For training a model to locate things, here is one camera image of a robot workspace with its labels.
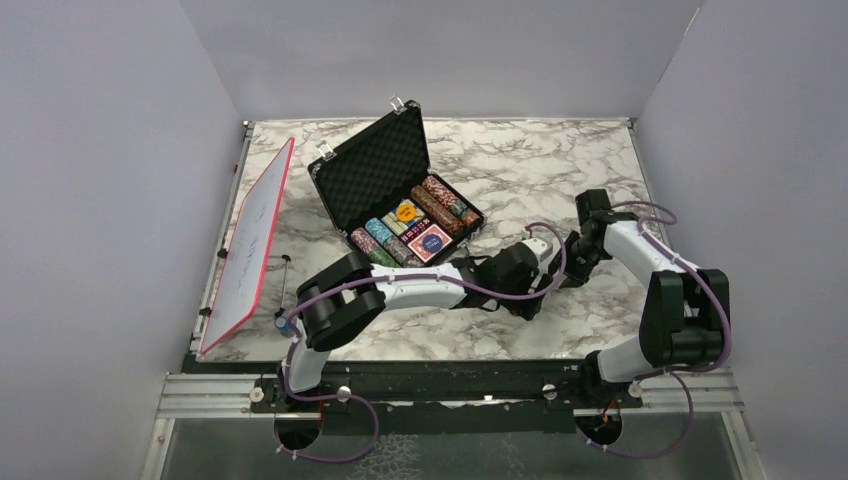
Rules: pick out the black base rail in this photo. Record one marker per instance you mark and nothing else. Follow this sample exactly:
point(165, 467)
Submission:
point(436, 397)

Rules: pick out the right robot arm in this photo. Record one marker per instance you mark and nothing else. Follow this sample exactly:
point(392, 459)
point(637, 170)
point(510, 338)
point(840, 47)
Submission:
point(685, 323)

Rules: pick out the blue card deck in case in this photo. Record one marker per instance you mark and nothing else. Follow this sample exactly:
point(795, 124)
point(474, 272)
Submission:
point(397, 227)

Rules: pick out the black poker case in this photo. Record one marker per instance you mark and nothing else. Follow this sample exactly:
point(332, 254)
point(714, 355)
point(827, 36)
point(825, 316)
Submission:
point(363, 178)

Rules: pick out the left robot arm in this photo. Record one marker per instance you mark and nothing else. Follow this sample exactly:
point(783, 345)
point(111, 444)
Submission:
point(337, 304)

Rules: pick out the orange dealer button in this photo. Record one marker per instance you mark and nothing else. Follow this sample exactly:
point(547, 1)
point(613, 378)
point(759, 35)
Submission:
point(406, 212)

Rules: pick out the blue dealer button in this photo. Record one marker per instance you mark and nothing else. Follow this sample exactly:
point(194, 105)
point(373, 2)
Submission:
point(432, 243)

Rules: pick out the red framed whiteboard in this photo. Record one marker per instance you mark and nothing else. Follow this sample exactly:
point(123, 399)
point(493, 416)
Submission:
point(239, 287)

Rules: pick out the red card deck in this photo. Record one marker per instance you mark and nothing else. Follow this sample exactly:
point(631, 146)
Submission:
point(415, 243)

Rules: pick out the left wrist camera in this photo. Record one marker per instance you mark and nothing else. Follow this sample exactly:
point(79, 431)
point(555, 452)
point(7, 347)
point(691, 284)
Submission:
point(540, 248)

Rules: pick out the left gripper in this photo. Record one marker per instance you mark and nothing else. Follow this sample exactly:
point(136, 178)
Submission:
point(525, 307)

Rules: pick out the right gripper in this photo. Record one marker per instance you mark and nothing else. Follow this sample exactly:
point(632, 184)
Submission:
point(576, 275)

